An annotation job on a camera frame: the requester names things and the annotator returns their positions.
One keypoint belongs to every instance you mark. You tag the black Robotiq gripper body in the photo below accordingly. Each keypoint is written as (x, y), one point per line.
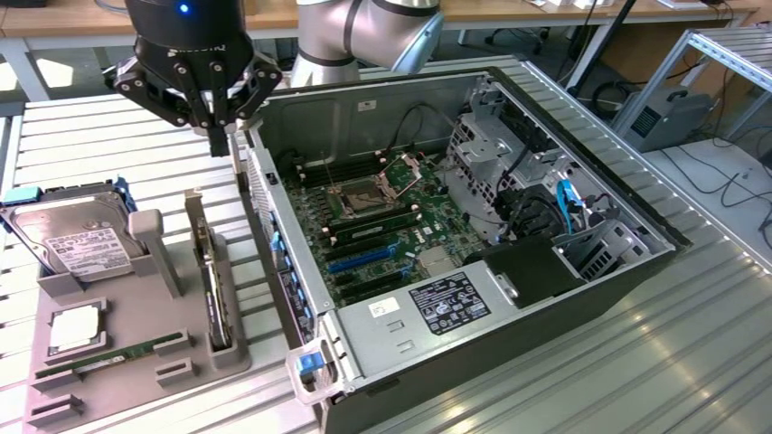
(187, 45)

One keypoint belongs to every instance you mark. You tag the graphics card with metal bracket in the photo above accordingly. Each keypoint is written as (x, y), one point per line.
(213, 280)

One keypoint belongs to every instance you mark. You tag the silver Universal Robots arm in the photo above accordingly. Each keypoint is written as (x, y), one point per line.
(338, 31)

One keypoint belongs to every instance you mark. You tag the black RAM slot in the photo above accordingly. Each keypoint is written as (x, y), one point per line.
(393, 213)
(341, 177)
(341, 172)
(341, 166)
(341, 160)

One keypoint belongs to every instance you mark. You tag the thin metal locking lever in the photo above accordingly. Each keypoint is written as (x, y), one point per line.
(331, 178)

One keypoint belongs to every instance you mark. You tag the blue disk carrier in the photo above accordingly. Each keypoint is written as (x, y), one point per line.
(123, 194)

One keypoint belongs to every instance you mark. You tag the metal socket cover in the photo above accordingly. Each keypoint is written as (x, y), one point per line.
(403, 174)

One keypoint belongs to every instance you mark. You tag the CPU socket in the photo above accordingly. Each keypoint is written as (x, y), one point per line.
(362, 201)

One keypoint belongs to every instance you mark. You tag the silver hard disk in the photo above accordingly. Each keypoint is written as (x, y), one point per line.
(79, 235)

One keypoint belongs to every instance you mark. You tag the RAM stick with white label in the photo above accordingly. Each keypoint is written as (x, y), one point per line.
(371, 230)

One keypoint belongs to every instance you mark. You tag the perforated metal drive cage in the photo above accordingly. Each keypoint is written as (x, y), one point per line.
(477, 149)

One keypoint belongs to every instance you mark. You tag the long black expansion slot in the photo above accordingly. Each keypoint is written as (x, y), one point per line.
(371, 283)
(374, 294)
(353, 250)

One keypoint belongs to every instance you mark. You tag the green motherboard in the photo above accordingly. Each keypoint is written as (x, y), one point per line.
(434, 212)

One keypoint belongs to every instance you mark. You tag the blue expansion slot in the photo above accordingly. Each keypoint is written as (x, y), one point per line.
(359, 262)

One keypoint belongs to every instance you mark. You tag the short black expansion slot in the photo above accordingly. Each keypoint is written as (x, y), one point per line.
(345, 278)

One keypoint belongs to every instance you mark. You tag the silver chipset heatsink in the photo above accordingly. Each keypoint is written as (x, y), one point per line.
(435, 262)

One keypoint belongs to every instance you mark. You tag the grey parts rack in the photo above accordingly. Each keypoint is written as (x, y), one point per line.
(139, 316)

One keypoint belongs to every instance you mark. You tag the silver CPU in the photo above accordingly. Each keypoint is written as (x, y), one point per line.
(75, 330)

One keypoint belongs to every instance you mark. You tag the black stand pole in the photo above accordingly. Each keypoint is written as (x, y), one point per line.
(603, 43)

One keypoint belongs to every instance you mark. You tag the green RAM stick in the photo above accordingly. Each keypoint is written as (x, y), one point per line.
(109, 358)

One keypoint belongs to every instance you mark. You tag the black plastic shroud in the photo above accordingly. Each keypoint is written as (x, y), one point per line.
(531, 273)

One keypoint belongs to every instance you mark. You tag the silver power supply with label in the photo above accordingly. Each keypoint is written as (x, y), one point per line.
(386, 343)

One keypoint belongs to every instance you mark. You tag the blue case latch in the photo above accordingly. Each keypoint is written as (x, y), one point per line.
(307, 364)

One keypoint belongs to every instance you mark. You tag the grey computer tower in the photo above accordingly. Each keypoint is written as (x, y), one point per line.
(670, 119)

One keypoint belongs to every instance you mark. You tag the silver metal disk bay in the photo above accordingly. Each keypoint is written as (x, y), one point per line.
(603, 253)

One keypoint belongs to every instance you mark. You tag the open black PC case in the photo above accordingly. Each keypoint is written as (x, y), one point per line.
(573, 325)

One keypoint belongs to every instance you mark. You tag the aluminium profile frame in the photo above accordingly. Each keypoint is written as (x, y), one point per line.
(730, 50)

